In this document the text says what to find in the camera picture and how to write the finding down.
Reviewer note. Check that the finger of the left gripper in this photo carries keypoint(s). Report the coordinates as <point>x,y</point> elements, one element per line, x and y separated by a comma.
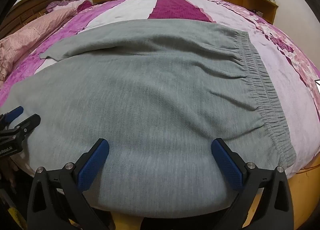
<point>7,118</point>
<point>27,125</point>

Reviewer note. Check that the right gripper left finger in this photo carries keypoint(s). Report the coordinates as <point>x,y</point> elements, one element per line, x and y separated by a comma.
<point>56,197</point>

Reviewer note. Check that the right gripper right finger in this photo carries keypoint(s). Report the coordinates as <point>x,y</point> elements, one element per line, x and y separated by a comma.
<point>264,199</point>

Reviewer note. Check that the grey sweat pants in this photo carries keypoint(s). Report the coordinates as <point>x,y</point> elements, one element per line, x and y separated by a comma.
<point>159,91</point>

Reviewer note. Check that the pink checked quilt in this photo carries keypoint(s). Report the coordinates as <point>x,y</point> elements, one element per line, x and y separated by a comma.
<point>21,43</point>

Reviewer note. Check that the dark wooden headboard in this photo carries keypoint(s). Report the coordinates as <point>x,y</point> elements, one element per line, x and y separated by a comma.
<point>22,13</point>

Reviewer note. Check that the purple frilled pillow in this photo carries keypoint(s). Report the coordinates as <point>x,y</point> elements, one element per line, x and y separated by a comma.
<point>79,5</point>

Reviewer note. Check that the purple white bedspread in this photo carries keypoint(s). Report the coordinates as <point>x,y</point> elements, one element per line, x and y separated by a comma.
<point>290,70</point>

